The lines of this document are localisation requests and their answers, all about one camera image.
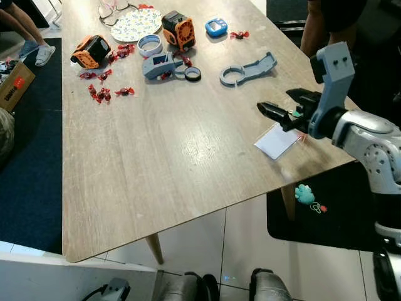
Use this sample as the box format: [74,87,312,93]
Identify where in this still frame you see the grey furry pouf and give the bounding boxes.
[0,108,17,166]

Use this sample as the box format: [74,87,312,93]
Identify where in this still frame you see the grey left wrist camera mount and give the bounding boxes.
[100,278,132,301]

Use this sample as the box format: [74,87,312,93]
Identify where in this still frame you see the grey device with blue screen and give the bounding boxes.
[142,52,186,82]

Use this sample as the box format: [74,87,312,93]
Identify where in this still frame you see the robot left leg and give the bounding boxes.
[155,270,220,301]

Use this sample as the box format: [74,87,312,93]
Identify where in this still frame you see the black tape roll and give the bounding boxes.
[184,66,203,83]

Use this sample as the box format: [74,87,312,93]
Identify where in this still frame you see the white blue tape roll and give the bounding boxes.
[137,34,164,59]

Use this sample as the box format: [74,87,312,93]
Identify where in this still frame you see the person with bare legs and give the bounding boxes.
[0,0,57,68]

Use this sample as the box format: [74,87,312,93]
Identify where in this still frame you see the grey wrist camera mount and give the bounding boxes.
[310,41,355,140]
[100,278,132,301]

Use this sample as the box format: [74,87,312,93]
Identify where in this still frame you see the dark blue rug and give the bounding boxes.
[0,38,64,255]

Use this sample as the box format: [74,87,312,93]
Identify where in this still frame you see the teal hand shaped keychain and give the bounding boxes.
[294,183,328,215]

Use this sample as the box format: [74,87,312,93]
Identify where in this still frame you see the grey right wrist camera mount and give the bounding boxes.
[310,41,355,140]

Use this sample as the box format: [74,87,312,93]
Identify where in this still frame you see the black floor mat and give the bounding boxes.
[266,160,401,253]

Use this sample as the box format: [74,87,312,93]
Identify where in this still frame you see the robot leg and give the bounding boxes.
[155,270,220,301]
[249,268,293,301]

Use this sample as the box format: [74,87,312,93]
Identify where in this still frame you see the orange black motor unit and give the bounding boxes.
[161,11,197,53]
[70,34,112,70]

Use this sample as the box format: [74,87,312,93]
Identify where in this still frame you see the floral patterned plate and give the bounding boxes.
[110,8,164,44]

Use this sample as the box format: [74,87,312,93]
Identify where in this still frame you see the wooden table leg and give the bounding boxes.
[280,184,297,222]
[145,232,165,266]

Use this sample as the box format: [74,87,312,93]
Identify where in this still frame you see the pink white glasses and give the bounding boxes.
[97,0,138,27]

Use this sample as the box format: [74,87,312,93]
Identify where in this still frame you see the grey printed ring bracket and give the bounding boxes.
[219,51,278,88]

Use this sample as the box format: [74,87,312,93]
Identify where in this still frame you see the white card holder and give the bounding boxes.
[254,122,302,161]

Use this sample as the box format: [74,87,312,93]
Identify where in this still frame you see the blue digital timer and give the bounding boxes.
[205,18,229,39]

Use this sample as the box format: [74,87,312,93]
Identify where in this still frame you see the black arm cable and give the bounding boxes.
[81,283,105,301]

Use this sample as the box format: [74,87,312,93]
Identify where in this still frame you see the person in dark clothes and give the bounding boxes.
[299,0,372,58]

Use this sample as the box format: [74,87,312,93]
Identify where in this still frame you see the robot right leg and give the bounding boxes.
[249,268,293,301]

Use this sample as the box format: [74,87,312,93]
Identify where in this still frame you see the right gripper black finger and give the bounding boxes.
[266,114,296,131]
[257,101,293,118]

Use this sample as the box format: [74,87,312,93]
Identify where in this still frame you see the cardboard box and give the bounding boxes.
[0,61,37,114]

